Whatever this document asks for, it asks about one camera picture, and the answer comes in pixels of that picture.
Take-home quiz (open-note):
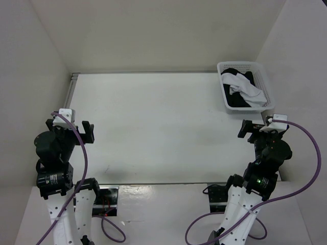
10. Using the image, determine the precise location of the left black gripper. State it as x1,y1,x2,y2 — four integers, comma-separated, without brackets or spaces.
46,118,94,160

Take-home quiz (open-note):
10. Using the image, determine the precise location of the white skirt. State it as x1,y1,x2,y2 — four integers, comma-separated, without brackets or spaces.
221,73,267,108

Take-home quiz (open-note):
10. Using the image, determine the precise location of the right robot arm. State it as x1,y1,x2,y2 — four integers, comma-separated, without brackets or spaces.
208,120,292,244

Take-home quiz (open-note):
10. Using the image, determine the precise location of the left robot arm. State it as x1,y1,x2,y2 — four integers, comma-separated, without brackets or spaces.
34,119,102,244

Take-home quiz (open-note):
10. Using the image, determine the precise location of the black skirt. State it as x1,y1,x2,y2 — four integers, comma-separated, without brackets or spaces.
221,68,255,108

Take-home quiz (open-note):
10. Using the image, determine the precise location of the white plastic basket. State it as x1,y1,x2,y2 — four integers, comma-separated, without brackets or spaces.
217,61,275,113

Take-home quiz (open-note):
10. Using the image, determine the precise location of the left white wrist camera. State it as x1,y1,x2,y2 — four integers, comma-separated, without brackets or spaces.
53,108,76,129

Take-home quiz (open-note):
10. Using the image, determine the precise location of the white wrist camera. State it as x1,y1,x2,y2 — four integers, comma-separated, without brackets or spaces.
53,108,76,129
259,114,288,133

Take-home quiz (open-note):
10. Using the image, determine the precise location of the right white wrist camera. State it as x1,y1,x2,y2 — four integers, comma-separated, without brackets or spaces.
259,114,288,133

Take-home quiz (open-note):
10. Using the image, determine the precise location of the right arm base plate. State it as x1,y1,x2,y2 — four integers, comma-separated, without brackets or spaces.
202,184,228,213

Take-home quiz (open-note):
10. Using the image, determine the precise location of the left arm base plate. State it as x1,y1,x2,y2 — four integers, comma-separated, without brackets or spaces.
92,185,119,217

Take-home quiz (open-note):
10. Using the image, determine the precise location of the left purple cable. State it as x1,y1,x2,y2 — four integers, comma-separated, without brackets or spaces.
35,111,126,245

